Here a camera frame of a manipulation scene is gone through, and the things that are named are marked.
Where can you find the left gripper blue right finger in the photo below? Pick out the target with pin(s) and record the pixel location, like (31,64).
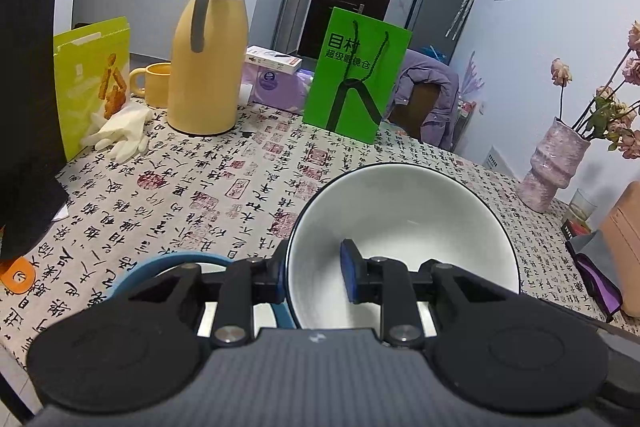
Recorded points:
(363,278)

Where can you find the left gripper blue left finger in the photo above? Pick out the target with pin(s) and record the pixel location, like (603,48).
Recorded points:
(268,278)

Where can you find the white black-rimmed bowl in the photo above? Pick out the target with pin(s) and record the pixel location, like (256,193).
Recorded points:
(404,212)
(181,294)

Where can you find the calligraphy print tablecloth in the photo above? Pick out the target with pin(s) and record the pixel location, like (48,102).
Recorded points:
(236,195)

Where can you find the grey purple cloth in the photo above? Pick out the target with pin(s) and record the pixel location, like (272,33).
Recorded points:
(594,262)

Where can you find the red small box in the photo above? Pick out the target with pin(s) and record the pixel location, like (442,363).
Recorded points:
(571,229)

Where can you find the pink laptop case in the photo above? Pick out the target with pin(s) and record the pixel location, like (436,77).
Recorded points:
(621,231)

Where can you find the drinking glass with straw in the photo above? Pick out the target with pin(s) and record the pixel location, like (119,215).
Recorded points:
(581,207)

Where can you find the wooden chair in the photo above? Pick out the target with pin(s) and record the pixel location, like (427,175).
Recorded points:
(410,117)

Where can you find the purple tissue pack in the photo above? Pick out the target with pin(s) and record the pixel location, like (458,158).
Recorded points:
(277,89)

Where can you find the white rubber gloves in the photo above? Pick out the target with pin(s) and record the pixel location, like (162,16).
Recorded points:
(122,136)

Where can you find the green paper shopping bag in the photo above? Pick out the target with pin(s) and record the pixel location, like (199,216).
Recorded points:
(355,75)

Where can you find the purple puffer jacket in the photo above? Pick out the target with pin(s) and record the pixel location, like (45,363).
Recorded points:
(438,127)

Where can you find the white flat box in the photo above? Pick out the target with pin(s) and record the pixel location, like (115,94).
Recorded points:
(274,60)

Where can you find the pink textured vase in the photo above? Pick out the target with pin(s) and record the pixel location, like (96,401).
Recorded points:
(552,166)

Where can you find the yellow mug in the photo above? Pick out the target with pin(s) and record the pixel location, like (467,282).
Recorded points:
(151,83)

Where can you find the orange tape roll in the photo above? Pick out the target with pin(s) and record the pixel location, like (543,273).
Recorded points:
(17,275)

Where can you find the yellow thermos jug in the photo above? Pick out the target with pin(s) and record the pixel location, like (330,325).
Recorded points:
(207,56)

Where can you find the black paper shopping bag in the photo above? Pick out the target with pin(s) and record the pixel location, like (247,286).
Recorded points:
(32,151)

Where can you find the dried pink roses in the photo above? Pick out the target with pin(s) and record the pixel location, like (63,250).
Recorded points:
(606,117)

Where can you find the yellow-green snack box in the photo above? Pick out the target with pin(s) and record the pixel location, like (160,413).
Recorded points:
(91,79)

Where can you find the grey refrigerator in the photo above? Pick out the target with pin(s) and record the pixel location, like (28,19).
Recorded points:
(436,26)

